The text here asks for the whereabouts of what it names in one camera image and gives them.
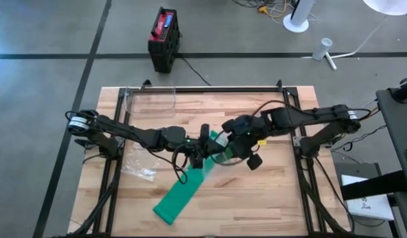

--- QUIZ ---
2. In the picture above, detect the teal green bandage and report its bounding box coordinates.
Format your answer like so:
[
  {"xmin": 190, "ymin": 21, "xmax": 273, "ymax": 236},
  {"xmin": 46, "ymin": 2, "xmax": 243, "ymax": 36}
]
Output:
[{"xmin": 153, "ymin": 130, "xmax": 236, "ymax": 226}]

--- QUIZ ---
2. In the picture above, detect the white pedestal fan stand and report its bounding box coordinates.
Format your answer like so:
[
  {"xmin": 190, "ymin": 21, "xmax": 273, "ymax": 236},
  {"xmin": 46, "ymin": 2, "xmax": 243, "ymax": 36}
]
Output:
[{"xmin": 282, "ymin": 0, "xmax": 318, "ymax": 33}]

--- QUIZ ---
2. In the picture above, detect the white floor lamp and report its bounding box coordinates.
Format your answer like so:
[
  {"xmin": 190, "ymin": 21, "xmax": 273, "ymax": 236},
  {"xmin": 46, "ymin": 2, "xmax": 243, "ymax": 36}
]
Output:
[{"xmin": 301, "ymin": 0, "xmax": 407, "ymax": 72}]

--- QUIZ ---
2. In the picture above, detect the white box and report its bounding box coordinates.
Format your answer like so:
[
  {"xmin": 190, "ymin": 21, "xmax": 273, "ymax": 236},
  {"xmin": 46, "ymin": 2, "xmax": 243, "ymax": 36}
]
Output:
[{"xmin": 341, "ymin": 174, "xmax": 395, "ymax": 221}]

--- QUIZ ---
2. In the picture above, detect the clear plastic container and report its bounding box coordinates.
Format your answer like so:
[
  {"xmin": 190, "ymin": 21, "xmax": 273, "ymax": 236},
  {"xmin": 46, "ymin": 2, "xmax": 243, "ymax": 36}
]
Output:
[{"xmin": 124, "ymin": 86, "xmax": 177, "ymax": 120}]

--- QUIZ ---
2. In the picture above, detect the black floor cable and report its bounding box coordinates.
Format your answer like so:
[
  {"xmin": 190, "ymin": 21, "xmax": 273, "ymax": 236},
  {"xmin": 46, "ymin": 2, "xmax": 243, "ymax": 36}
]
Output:
[{"xmin": 178, "ymin": 56, "xmax": 213, "ymax": 87}]

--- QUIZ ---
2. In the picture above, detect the red and black battery box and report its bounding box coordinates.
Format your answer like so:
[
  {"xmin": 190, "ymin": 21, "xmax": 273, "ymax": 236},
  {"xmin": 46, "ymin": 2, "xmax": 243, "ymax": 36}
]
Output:
[{"xmin": 147, "ymin": 6, "xmax": 182, "ymax": 73}]

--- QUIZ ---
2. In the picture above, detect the white cylinder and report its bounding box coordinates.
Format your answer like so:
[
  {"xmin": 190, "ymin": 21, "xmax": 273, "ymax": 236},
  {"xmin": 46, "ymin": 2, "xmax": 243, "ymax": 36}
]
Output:
[{"xmin": 311, "ymin": 38, "xmax": 333, "ymax": 62}]

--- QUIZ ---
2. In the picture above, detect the dark grey side table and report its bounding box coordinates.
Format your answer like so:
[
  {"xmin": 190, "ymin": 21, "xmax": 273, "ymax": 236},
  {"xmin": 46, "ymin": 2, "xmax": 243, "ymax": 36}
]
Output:
[{"xmin": 375, "ymin": 77, "xmax": 407, "ymax": 238}]

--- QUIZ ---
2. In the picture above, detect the yellow cable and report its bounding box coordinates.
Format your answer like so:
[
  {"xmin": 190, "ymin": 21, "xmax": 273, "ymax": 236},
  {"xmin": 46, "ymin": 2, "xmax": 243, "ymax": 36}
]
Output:
[{"xmin": 258, "ymin": 0, "xmax": 289, "ymax": 19}]

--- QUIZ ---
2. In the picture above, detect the grey flat box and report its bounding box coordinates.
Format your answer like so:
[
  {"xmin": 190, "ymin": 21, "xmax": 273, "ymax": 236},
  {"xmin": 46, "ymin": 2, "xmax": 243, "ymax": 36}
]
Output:
[{"xmin": 334, "ymin": 162, "xmax": 383, "ymax": 186}]

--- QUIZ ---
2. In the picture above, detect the black metal table frame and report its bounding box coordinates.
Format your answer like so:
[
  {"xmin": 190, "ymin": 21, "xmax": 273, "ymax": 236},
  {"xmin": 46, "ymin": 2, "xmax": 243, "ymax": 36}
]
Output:
[{"xmin": 57, "ymin": 79, "xmax": 356, "ymax": 238}]

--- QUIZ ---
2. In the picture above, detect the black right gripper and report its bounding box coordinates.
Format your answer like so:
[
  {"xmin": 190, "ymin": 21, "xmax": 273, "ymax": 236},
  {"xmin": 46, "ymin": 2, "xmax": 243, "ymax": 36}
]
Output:
[{"xmin": 221, "ymin": 114, "xmax": 268, "ymax": 171}]

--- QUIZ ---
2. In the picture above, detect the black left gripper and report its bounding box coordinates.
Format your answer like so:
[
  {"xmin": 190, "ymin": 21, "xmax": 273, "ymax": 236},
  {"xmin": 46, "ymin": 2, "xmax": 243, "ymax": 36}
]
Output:
[{"xmin": 185, "ymin": 124, "xmax": 226, "ymax": 169}]

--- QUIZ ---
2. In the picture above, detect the clear plastic bag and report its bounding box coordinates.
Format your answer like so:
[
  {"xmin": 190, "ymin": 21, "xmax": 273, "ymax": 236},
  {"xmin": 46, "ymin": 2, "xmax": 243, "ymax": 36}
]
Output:
[{"xmin": 120, "ymin": 138, "xmax": 167, "ymax": 182}]

